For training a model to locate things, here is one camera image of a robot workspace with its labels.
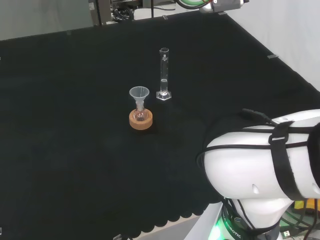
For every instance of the clear plastic funnel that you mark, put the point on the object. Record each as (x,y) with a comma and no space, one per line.
(139,93)

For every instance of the clear glass graduated cylinder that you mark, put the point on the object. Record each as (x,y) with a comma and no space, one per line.
(164,75)

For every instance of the yellow stop button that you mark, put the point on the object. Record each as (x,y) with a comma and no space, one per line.
(311,205)

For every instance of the black bench cloth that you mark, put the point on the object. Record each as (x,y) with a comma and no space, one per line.
(75,150)

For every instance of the metal equipment frame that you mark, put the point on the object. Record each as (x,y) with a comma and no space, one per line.
(105,12)

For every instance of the small round-bottom glass flask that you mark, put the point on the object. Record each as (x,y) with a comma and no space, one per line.
(139,115)

